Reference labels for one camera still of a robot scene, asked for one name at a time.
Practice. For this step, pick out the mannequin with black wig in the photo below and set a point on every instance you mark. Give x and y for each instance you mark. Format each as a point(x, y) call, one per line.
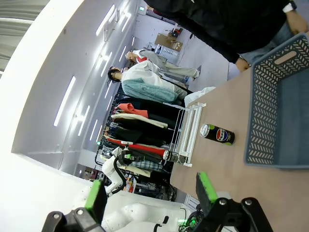
point(144, 82)

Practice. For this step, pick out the white wristwatch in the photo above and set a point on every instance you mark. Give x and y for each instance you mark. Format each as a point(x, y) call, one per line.
point(289, 7)

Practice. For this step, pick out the person's right hand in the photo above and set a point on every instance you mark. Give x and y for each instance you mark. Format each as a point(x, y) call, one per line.
point(243, 65)

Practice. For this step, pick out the green exit sign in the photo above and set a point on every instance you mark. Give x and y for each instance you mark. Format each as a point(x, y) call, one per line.
point(142, 9)

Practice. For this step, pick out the person's right forearm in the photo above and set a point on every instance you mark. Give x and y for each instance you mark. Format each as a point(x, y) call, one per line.
point(217, 46)

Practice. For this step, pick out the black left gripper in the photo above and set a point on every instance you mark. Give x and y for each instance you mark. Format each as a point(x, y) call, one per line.
point(136, 158)

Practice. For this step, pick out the bald mannequin grey vest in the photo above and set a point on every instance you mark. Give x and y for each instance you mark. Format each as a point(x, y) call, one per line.
point(154, 59)

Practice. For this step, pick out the black Pepsi can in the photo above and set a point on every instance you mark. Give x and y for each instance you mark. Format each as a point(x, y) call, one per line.
point(222, 135)
point(172, 155)

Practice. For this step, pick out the white cloth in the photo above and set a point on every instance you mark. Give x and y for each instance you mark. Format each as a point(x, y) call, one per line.
point(200, 93)

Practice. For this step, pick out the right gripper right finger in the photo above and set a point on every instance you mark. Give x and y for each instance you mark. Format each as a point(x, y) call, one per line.
point(205, 191)

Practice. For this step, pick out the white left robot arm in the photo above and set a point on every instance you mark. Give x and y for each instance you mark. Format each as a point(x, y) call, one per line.
point(135, 215)

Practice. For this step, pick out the person in black jacket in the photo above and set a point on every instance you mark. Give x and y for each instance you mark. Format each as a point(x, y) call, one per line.
point(229, 24)

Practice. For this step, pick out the large blue-grey plastic basket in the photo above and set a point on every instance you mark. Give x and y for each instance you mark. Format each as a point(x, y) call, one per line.
point(263, 108)

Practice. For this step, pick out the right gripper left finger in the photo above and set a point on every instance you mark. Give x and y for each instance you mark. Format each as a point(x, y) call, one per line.
point(95, 200)

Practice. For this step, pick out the long ceiling light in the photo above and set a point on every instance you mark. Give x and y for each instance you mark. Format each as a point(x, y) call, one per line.
point(105, 20)
point(83, 120)
point(64, 101)

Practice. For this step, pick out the dark garments clothes rack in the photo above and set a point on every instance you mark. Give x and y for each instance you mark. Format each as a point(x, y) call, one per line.
point(140, 125)

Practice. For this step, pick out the person's left hand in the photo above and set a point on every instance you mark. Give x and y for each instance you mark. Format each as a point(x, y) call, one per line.
point(298, 21)

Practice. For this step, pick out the cardboard box with label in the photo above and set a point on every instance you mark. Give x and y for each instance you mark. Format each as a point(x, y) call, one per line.
point(164, 39)

